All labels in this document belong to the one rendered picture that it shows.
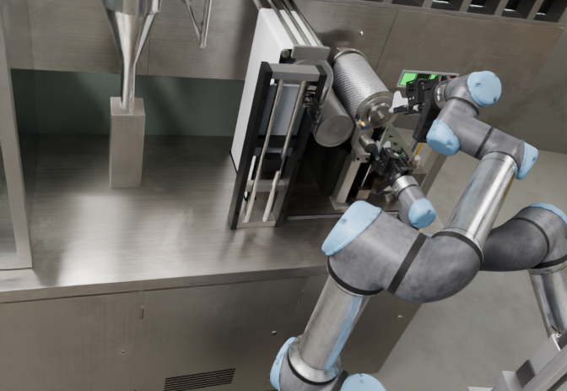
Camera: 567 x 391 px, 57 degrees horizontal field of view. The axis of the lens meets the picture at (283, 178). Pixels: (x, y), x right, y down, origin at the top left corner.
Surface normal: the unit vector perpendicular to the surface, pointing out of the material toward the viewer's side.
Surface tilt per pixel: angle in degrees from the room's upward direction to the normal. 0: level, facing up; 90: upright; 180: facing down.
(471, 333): 0
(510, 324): 0
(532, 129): 90
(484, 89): 50
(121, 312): 90
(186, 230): 0
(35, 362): 90
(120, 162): 90
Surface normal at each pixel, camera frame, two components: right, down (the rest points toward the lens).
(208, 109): 0.27, 0.66
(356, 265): -0.50, 0.42
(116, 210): 0.22, -0.75
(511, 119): 0.06, 0.65
